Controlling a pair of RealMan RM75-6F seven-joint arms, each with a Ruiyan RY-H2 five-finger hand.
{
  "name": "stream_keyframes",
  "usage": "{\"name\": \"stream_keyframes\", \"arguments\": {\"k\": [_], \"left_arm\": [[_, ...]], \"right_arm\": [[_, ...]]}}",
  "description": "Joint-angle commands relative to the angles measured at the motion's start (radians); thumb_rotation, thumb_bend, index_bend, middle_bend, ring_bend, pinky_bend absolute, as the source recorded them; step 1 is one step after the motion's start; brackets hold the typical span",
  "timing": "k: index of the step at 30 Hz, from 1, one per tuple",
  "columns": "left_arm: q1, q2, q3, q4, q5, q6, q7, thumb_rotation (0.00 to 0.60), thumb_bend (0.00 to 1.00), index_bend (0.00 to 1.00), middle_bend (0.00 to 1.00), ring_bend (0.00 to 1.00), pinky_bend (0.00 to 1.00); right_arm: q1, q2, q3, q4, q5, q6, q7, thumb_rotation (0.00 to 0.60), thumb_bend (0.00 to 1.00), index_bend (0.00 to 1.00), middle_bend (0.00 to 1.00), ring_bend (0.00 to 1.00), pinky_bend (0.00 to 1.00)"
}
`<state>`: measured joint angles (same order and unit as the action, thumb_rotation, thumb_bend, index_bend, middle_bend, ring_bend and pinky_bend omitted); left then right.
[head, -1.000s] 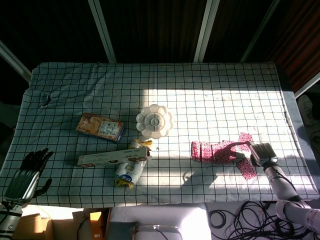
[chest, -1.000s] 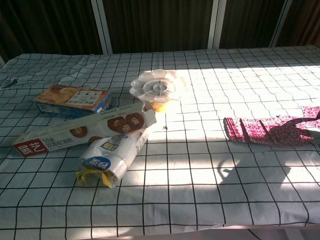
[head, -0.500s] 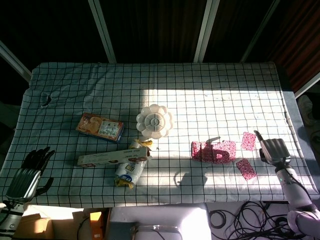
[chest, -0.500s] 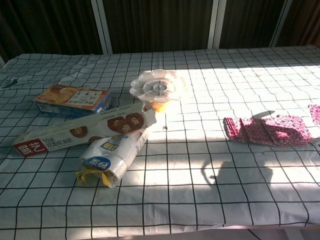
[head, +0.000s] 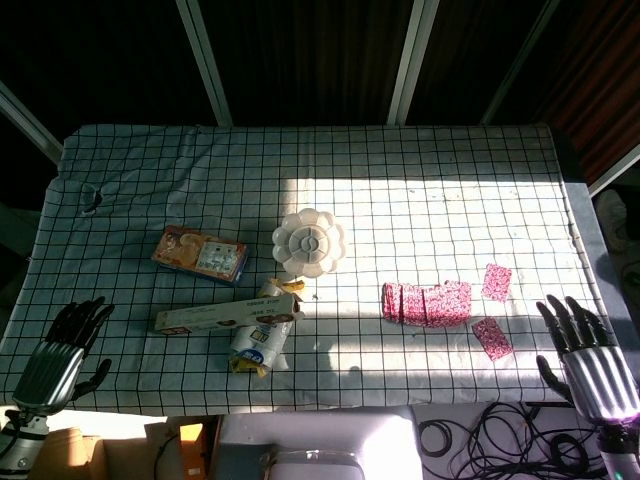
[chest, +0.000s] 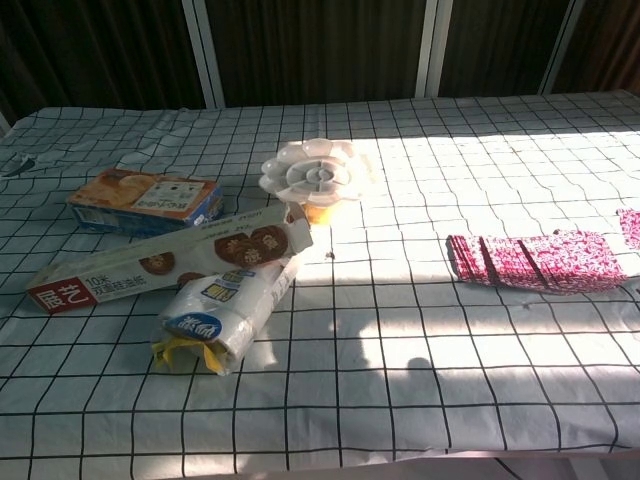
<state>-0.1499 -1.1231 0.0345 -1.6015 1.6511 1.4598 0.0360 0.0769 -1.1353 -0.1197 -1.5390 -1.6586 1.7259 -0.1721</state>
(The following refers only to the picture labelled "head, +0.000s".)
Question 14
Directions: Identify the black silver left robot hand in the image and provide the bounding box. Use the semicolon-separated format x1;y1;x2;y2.
12;296;116;416

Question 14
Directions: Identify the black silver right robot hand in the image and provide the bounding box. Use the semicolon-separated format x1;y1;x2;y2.
535;293;640;426

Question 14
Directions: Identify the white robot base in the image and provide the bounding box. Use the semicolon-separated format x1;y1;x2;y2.
218;405;424;480

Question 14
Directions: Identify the brown cardboard box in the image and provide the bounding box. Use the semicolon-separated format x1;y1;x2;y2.
44;424;110;480

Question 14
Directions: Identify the white sneaker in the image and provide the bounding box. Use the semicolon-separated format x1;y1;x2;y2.
593;188;640;254

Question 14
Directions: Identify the orange cardboard box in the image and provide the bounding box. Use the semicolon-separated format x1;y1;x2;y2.
143;417;221;480

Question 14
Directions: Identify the long white baking paper box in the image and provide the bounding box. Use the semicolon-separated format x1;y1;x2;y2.
153;278;306;337

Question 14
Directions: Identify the orange blue cookie box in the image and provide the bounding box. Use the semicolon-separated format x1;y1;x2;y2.
151;224;250;287

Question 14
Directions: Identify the white plastic bag roll pack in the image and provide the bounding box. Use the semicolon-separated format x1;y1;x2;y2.
228;319;295;379

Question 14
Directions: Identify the white flower-shaped palette dish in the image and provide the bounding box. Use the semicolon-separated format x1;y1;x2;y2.
271;208;347;278

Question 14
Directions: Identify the white black-grid tablecloth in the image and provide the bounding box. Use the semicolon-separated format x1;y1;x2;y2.
0;123;609;416

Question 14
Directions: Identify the dark brown curtain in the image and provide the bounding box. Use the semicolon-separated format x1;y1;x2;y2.
0;0;640;211

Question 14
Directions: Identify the tangled black cable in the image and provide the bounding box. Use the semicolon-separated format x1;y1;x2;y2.
449;399;609;480

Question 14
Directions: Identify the coiled black cable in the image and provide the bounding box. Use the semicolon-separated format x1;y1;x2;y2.
418;419;452;458

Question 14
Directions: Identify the white window frame post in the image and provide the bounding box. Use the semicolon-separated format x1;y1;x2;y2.
0;79;64;166
588;144;640;197
174;0;234;127
387;0;441;126

